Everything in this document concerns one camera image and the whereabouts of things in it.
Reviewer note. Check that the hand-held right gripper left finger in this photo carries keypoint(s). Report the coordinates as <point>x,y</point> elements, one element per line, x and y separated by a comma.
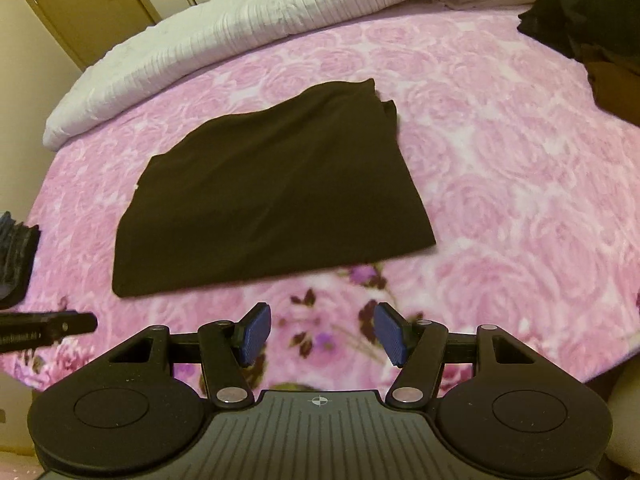
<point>254,335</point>

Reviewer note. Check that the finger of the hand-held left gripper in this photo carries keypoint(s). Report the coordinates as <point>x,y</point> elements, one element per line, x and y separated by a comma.
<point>50,327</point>

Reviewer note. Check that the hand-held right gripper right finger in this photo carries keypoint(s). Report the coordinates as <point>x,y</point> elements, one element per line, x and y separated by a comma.
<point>392,335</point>

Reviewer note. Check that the dark brown garment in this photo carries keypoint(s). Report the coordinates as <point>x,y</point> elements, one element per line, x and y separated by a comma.
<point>270,195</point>

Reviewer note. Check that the black clothes pile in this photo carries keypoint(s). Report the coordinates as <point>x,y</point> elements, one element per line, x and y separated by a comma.
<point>585,12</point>

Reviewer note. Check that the pink floral bed sheet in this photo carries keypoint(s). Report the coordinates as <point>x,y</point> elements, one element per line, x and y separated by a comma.
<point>500,185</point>

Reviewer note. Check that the beige wardrobe door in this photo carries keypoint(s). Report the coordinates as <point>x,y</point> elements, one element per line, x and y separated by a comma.
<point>75,5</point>

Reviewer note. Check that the white quilted duvet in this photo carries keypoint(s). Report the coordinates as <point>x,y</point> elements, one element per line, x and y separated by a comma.
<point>200,45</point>

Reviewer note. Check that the brown cloth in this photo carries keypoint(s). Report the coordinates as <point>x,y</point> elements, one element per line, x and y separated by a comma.
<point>617,90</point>

